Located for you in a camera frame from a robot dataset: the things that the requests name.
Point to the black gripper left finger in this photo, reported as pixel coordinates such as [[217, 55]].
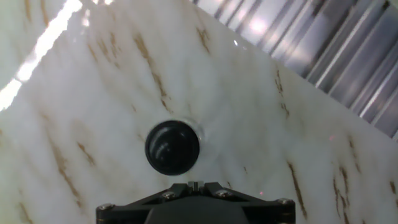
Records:
[[130, 213]]

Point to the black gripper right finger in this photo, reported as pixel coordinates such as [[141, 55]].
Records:
[[267, 213]]

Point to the clear glass jar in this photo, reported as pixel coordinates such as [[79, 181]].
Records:
[[201, 132]]

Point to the white marble pattern sheet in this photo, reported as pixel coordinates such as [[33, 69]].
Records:
[[93, 124]]

